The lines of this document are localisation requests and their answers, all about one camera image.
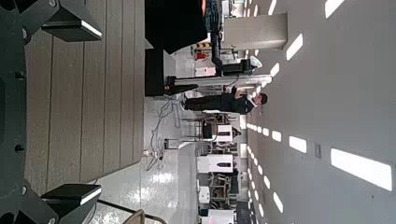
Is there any person in dark clothes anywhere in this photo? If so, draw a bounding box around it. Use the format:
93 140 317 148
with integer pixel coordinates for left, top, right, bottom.
181 87 269 116

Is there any grey square pillar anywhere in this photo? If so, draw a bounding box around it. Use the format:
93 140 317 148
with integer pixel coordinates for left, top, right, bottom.
222 12 289 51

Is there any rack with blue items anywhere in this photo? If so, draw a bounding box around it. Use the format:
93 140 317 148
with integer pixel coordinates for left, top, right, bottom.
204 0 223 32

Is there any small white machine cabinet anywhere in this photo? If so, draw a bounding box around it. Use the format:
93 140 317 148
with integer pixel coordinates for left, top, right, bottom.
214 124 234 143

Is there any robot torso on lift column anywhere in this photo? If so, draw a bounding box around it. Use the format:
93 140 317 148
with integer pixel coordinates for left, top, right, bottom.
163 55 274 97

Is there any black draped table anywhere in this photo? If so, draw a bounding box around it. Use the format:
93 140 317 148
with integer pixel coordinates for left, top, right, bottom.
144 0 209 55

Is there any white flat box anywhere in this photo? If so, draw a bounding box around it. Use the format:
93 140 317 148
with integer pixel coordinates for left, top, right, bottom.
194 66 217 77

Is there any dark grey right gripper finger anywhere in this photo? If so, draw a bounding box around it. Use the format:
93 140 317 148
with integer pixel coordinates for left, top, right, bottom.
15 0 103 45
13 180 103 224

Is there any grey floor cable bundle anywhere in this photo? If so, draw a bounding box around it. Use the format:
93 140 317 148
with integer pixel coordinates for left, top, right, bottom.
146 95 185 172

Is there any black monitor box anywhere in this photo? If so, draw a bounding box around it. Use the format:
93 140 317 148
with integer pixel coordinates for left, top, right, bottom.
202 121 214 140

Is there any white cabinet with pink mark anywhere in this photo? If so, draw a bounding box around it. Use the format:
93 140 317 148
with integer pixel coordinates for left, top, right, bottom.
200 208 235 224

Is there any black floor cable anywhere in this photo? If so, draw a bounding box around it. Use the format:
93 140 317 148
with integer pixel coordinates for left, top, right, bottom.
96 199 138 217

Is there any beige chair back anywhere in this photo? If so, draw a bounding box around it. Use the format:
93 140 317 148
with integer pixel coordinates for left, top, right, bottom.
122 208 169 224

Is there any grey metal floor stand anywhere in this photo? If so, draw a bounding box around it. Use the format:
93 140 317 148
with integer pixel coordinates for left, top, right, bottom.
163 136 200 151

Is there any small white square box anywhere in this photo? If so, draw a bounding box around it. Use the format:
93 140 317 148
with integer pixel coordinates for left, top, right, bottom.
198 186 211 204

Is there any black box cabinet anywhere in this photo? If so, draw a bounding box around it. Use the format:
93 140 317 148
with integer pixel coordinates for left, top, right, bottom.
144 48 166 97

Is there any large white machine cabinet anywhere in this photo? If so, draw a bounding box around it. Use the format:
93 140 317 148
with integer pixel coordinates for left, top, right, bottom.
196 154 234 174

